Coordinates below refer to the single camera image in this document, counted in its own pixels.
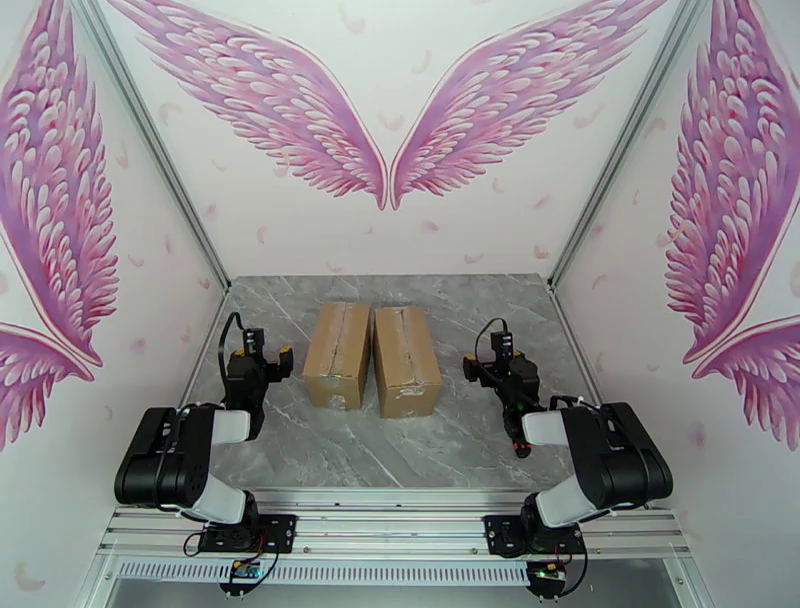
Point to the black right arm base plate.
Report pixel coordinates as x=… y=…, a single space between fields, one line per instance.
x=500 y=534

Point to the brown taped cardboard box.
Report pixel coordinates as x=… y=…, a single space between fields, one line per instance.
x=337 y=356
x=406 y=369

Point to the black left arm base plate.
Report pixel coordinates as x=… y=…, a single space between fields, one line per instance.
x=281 y=531

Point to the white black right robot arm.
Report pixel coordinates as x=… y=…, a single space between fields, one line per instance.
x=619 y=462

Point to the small green circuit board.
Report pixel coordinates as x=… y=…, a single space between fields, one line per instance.
x=547 y=569
x=245 y=569

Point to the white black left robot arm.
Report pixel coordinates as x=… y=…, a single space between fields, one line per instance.
x=162 y=462

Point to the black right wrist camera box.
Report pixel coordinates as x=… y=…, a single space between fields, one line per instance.
x=502 y=347

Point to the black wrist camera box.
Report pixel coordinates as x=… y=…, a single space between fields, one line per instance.
x=253 y=342
x=502 y=347

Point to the aluminium frame post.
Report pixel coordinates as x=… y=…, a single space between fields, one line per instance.
x=627 y=144
x=157 y=144

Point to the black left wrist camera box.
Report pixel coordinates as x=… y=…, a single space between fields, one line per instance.
x=253 y=342

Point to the aluminium mounting rail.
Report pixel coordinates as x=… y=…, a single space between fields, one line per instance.
x=387 y=522

